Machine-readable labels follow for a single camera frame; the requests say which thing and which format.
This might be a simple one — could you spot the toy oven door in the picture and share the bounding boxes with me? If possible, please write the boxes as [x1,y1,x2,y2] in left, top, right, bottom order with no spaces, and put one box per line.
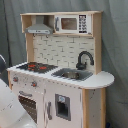
[17,89,44,128]

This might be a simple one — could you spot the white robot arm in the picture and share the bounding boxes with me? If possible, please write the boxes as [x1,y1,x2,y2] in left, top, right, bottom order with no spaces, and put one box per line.
[0,78,37,128]

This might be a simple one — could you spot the wooden toy kitchen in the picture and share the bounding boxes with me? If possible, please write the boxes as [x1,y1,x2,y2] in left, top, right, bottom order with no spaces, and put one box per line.
[8,11,114,128]

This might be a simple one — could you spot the black toy faucet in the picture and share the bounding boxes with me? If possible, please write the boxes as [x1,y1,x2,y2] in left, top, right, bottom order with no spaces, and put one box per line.
[76,51,94,70]

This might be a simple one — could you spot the grey toy sink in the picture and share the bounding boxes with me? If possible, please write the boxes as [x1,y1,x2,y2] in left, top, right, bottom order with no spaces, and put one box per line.
[53,68,93,81]

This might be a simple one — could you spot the black stovetop red burners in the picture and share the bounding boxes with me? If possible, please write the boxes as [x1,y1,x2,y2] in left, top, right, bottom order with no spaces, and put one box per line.
[19,62,56,73]

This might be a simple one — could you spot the right red oven knob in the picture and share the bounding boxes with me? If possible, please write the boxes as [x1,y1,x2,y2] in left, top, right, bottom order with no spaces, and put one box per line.
[31,81,37,87]

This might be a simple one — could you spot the red oven knob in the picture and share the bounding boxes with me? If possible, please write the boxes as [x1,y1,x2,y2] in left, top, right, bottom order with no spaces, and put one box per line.
[13,76,18,83]
[31,81,37,87]

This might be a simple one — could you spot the toy microwave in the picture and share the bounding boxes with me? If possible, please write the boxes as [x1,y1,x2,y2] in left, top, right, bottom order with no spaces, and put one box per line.
[55,14,92,34]

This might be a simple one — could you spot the white cupboard door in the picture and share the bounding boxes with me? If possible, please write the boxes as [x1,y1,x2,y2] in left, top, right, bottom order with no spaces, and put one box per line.
[45,87,81,128]

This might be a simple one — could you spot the grey range hood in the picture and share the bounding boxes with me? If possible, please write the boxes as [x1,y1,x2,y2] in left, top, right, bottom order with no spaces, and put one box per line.
[25,16,53,35]

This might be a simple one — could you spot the left red oven knob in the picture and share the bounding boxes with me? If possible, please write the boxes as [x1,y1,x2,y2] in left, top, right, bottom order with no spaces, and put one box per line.
[13,76,18,83]

